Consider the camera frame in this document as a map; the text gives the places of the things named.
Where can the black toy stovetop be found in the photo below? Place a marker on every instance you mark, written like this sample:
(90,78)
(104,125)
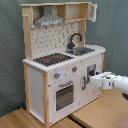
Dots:
(52,59)

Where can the white oven door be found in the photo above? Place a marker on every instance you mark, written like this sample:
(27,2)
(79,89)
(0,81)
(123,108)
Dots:
(63,98)

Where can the white cabinet door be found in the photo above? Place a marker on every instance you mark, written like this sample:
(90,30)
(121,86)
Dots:
(90,67)

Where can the white toy microwave door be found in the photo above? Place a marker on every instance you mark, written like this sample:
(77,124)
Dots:
(92,8)

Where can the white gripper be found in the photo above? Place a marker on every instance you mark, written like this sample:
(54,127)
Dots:
(104,80)

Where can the metal toy sink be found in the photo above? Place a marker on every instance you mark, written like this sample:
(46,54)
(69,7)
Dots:
(79,51)

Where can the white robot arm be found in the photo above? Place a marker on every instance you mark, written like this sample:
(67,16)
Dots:
(120,83)

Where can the grey range hood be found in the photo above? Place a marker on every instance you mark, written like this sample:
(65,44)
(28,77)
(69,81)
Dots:
(48,18)

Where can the wooden toy kitchen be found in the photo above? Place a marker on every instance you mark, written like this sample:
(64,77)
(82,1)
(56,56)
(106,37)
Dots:
(46,40)

